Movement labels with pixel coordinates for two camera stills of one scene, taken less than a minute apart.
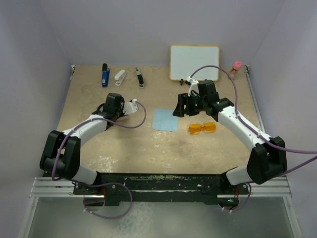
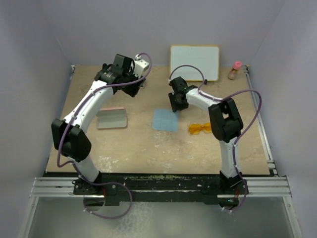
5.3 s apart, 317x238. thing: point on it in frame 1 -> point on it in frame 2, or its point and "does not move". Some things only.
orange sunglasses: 194,129 does not move
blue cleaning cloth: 163,120 does not move
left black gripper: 121,109 -> 132,91
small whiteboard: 184,59 does not move
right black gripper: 184,99 -> 175,108
